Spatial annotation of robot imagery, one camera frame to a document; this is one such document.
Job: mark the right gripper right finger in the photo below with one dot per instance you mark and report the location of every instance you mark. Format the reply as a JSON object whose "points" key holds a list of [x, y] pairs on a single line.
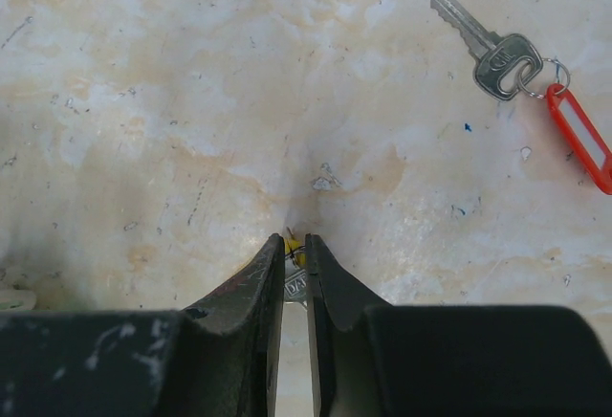
{"points": [[373, 358]]}

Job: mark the key with red fob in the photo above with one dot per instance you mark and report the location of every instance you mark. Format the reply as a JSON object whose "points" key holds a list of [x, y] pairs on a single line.
{"points": [[506, 64]]}

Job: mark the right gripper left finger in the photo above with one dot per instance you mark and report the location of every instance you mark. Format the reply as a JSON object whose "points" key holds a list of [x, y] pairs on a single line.
{"points": [[216, 357]]}

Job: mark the key with yellow tag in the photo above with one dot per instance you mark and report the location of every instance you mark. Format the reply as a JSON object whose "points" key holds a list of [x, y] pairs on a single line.
{"points": [[295, 280]]}

